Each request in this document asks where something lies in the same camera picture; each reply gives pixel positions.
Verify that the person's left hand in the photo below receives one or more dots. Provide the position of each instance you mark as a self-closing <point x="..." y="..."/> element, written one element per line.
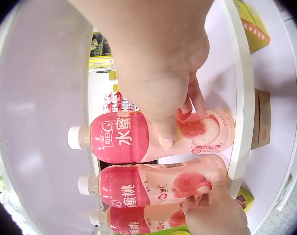
<point x="217" y="215"/>

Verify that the person's right hand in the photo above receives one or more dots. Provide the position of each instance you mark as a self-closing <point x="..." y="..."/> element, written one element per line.
<point x="153" y="61"/>

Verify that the person's right fingers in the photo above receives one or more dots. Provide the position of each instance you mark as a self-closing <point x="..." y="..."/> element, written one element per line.
<point x="196" y="95"/>

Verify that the person's left fingers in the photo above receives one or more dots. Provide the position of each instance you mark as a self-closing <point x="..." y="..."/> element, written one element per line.
<point x="213" y="189"/>

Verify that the person's right thumb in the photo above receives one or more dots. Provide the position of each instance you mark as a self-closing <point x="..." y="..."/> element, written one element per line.
<point x="166" y="127"/>

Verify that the pink peach drink bottle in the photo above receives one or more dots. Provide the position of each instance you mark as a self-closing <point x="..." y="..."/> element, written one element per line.
<point x="138" y="186"/>
<point x="136" y="219"/>
<point x="129" y="137"/>

